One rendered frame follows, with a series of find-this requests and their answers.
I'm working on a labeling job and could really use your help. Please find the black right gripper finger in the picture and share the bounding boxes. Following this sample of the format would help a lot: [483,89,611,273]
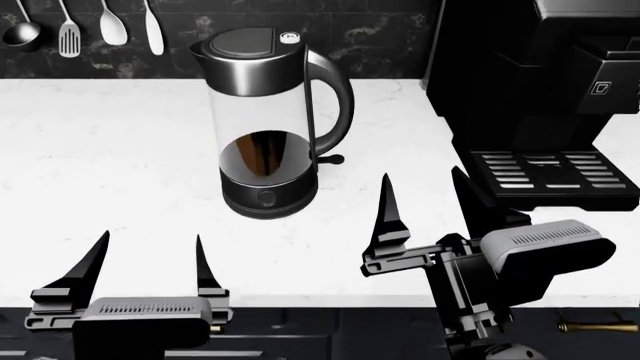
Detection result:
[450,165,532,242]
[366,172,413,259]

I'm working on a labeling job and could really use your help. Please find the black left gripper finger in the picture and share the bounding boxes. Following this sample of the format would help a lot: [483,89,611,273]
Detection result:
[30,229,111,313]
[195,234,232,302]

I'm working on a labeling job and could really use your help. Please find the glass electric kettle black lid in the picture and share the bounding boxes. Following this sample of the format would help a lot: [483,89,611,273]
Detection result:
[188,28,355,221]

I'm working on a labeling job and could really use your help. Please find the slotted drip tray grate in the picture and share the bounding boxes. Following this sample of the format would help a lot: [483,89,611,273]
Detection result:
[468,149,640,198]

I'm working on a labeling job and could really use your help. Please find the dark base cabinet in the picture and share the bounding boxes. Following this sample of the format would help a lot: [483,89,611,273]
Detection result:
[0,305,640,360]

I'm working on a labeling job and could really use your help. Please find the black coffee machine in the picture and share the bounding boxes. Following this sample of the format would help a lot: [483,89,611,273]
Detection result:
[423,0,640,212]

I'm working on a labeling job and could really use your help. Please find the steel slotted spatula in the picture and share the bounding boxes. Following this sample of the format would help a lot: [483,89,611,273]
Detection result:
[56,0,82,59]

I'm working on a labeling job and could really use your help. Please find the white serving spoon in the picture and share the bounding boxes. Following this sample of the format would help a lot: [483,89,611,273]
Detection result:
[98,0,128,48]

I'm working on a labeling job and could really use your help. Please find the steel ladle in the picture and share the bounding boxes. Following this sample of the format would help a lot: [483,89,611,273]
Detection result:
[1,0,43,48]

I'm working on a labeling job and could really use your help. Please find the white spatula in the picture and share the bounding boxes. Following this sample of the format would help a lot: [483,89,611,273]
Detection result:
[142,0,166,57]

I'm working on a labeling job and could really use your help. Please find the grey left gripper camera box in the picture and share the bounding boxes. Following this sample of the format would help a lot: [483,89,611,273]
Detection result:
[72,295,213,360]

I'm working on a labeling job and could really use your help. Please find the grey gripper camera box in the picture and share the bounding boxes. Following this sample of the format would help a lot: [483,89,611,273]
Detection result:
[72,295,213,360]
[478,219,618,306]

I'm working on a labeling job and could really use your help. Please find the grey right gripper camera box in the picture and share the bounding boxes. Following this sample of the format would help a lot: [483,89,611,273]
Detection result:
[478,219,618,306]

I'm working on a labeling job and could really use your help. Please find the brass drawer handle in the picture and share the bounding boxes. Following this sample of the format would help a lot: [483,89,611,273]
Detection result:
[556,311,640,334]

